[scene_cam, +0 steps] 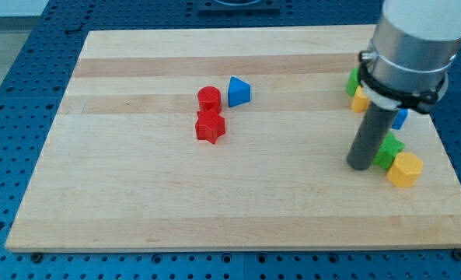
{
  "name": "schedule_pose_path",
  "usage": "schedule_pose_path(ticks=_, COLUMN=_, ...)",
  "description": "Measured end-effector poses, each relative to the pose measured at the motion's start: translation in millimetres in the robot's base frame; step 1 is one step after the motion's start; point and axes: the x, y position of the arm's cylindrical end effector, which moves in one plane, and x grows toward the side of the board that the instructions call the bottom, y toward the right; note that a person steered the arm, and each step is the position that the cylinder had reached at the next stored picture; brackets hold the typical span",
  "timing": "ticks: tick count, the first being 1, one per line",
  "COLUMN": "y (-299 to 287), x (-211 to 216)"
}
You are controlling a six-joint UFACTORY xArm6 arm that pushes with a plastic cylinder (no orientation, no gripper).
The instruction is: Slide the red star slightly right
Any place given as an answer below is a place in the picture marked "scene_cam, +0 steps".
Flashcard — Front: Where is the red cylinder block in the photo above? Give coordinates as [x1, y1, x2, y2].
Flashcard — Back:
[197, 86, 222, 114]

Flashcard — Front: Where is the yellow hexagon block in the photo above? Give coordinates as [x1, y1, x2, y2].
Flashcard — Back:
[386, 152, 424, 187]

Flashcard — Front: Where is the green cube block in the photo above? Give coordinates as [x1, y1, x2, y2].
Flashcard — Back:
[372, 131, 405, 170]

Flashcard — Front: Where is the blue block behind rod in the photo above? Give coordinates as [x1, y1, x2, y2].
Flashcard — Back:
[391, 109, 408, 130]

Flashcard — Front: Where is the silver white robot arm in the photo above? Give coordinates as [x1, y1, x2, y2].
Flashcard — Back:
[347, 0, 461, 170]

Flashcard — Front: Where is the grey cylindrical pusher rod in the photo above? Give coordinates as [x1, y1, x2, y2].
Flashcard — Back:
[347, 102, 398, 170]

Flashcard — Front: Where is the black cable around arm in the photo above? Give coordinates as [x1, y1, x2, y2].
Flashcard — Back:
[357, 61, 449, 115]

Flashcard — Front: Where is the green block upper right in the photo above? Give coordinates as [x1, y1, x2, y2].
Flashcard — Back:
[346, 68, 359, 97]

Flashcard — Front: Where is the red star block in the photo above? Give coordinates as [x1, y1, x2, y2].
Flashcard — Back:
[194, 110, 225, 144]

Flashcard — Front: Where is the light wooden board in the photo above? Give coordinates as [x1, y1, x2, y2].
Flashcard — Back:
[5, 25, 461, 253]

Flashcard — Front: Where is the blue triangular prism block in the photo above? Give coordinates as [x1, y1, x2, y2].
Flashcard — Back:
[227, 76, 251, 107]

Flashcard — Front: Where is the yellow block upper right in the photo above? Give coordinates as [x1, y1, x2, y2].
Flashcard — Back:
[351, 86, 371, 113]

